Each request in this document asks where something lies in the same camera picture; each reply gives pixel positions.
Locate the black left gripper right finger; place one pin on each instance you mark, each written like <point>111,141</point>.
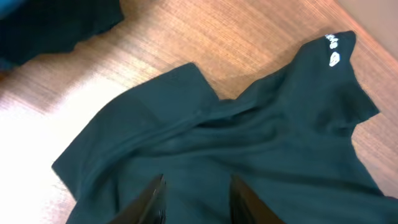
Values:
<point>246,207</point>

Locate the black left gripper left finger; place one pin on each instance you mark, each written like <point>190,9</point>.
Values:
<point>148,208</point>

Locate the black t-shirt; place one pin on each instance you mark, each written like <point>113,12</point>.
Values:
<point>287,135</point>

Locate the folded black garment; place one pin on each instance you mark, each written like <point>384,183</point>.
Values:
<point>31,28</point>

